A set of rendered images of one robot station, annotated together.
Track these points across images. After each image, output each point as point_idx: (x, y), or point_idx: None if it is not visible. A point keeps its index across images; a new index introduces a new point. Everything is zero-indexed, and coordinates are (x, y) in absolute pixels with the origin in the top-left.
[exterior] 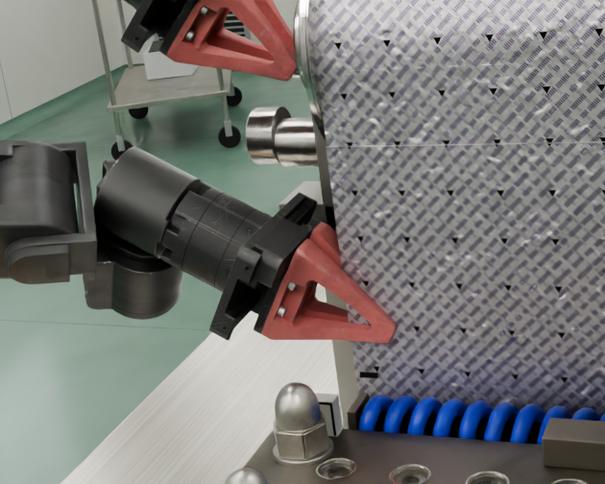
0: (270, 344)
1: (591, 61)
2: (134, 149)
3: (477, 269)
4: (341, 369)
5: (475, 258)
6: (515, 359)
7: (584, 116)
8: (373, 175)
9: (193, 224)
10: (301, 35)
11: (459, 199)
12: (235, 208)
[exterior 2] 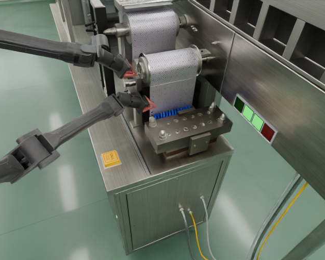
0: (95, 107)
1: (182, 71)
2: (120, 92)
3: (166, 96)
4: (136, 111)
5: (166, 95)
6: (169, 105)
7: (180, 77)
8: (156, 88)
9: (133, 101)
10: (149, 74)
11: (165, 89)
12: (136, 97)
